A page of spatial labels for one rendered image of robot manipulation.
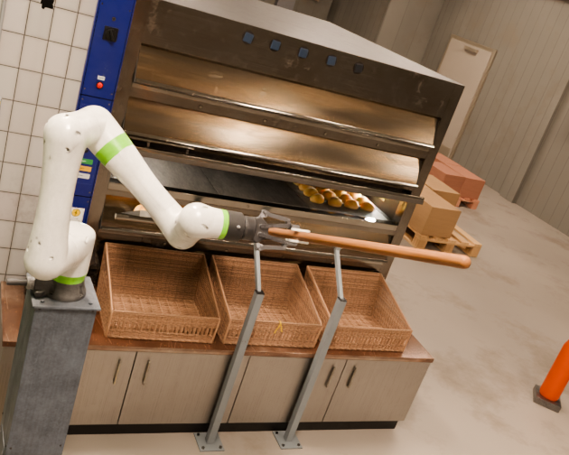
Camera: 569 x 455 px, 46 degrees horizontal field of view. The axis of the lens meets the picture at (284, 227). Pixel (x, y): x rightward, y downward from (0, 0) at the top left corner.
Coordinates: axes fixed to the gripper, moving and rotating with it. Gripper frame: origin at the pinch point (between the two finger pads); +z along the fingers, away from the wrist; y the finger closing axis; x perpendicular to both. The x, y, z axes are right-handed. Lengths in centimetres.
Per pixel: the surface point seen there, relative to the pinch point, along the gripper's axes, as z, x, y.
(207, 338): 23, -127, 59
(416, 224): 369, -428, -30
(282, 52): 37, -118, -90
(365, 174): 109, -139, -40
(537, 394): 319, -180, 95
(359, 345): 116, -129, 57
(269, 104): 38, -127, -65
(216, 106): 11, -131, -58
